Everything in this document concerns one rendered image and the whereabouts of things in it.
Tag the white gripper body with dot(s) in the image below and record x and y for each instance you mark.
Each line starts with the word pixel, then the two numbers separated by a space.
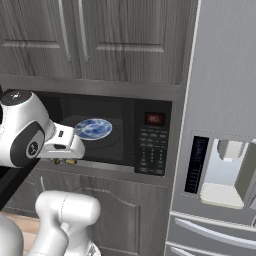
pixel 68 150

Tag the grey steel fridge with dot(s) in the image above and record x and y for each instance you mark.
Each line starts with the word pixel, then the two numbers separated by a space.
pixel 220 100

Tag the grey wood cupboard door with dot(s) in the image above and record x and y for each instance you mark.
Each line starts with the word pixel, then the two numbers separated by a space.
pixel 133 46
pixel 30 43

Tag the blue and white plate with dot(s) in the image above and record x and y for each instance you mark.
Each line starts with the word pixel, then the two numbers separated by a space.
pixel 94 129

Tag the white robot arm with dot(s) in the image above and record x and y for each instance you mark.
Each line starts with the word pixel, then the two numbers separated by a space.
pixel 20 130

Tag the black microwave oven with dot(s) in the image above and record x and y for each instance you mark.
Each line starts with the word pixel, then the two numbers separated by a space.
pixel 152 150

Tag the grey arched cupboard door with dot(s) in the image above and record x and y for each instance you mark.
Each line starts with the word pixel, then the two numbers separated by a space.
pixel 31 190
pixel 116 220

